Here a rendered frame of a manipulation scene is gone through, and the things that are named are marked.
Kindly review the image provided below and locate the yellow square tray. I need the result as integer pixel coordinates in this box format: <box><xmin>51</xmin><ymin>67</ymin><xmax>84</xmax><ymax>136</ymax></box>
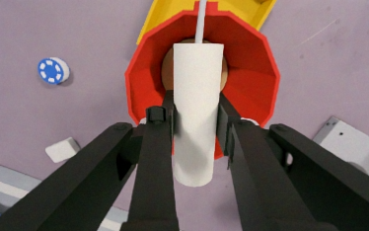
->
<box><xmin>137</xmin><ymin>0</ymin><xmax>276</xmax><ymax>44</ymax></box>

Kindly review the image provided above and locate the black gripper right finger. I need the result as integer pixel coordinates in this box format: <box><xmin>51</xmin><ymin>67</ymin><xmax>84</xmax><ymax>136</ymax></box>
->
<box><xmin>216</xmin><ymin>91</ymin><xmax>369</xmax><ymax>231</ymax></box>

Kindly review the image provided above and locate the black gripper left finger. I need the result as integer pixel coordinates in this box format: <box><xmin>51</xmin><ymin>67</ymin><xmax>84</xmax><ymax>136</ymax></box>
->
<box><xmin>0</xmin><ymin>90</ymin><xmax>180</xmax><ymax>231</ymax></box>

